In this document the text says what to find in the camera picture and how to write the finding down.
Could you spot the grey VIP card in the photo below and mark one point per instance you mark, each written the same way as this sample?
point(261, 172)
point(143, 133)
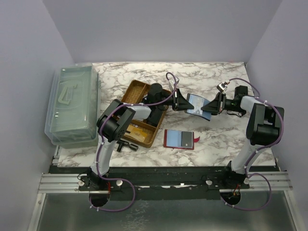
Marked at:
point(186, 139)

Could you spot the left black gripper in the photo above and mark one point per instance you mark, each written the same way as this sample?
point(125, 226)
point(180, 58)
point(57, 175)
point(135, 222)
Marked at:
point(176, 100)

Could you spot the woven wicker organizer tray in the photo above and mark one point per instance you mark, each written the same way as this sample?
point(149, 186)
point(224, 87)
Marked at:
point(135, 92)

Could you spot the red card holder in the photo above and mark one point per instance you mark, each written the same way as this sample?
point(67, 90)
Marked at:
point(172, 139)

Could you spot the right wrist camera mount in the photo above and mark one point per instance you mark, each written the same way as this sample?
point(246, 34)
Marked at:
point(223, 86)

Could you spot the aluminium frame rail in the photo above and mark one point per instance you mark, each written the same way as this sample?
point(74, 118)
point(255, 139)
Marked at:
point(59, 183)

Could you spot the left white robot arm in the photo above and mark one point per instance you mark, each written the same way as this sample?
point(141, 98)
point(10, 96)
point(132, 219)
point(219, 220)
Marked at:
point(115, 120)

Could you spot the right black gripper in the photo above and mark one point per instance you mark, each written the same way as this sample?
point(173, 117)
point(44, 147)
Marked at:
point(223, 104)

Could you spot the clear plastic storage box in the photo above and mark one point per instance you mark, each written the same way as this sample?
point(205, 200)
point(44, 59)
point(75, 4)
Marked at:
point(74, 107)

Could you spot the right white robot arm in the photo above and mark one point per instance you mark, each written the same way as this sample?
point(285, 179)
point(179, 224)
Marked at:
point(264, 129)

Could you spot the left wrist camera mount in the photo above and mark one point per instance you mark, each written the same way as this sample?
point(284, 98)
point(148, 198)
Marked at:
point(172, 82)

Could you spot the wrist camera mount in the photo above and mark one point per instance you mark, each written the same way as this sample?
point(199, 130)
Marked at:
point(172, 82)
point(223, 86)

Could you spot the black T-shaped tool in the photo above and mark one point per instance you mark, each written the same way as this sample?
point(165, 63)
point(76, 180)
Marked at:
point(123, 143)

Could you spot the gold cards in tray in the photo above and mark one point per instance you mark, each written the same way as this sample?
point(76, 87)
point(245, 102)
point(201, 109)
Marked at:
point(136, 133)

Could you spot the black card holder in tray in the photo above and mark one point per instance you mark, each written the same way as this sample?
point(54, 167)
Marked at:
point(155, 115)

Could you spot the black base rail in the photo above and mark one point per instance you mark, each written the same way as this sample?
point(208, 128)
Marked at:
point(173, 183)

